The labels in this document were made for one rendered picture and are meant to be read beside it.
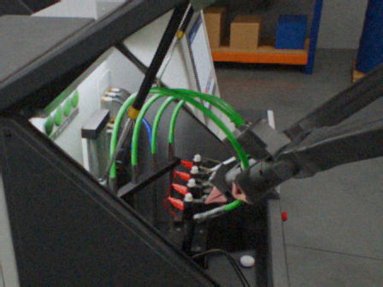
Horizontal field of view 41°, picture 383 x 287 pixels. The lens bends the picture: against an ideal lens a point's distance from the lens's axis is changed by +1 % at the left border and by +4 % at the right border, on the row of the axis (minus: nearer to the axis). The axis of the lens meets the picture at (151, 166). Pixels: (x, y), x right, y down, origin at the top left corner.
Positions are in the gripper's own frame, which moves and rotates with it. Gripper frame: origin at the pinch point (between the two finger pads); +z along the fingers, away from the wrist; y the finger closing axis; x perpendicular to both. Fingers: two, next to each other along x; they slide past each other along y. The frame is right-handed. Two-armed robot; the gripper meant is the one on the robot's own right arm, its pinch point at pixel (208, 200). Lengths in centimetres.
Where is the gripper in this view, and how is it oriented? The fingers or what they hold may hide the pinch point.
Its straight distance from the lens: 130.9
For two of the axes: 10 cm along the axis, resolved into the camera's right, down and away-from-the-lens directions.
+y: -6.8, -7.3, -0.3
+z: -6.0, 5.3, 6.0
